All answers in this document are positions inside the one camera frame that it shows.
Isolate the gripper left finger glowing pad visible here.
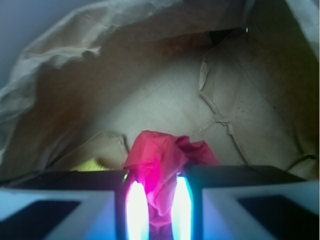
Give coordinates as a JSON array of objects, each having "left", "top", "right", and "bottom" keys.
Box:
[{"left": 0, "top": 170, "right": 150, "bottom": 240}]

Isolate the brown paper bag bin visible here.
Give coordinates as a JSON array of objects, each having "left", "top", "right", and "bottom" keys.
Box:
[{"left": 0, "top": 0, "right": 320, "bottom": 184}]

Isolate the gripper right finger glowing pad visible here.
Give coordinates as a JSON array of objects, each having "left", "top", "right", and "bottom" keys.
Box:
[{"left": 171, "top": 165, "right": 320, "bottom": 240}]

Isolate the red paper ball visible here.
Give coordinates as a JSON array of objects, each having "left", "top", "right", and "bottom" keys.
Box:
[{"left": 123, "top": 130, "right": 220, "bottom": 240}]

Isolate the yellow cloth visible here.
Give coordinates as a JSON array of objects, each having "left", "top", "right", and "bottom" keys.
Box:
[{"left": 70, "top": 158, "right": 110, "bottom": 172}]

